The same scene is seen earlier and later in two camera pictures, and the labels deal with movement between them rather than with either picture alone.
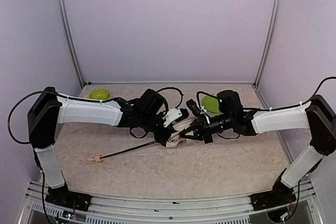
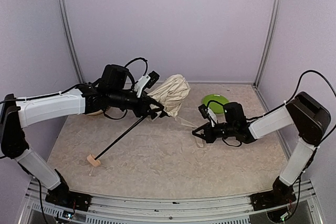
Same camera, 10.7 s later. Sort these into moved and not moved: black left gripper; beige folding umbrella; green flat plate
Moved: black left gripper; beige folding umbrella
Not moved: green flat plate
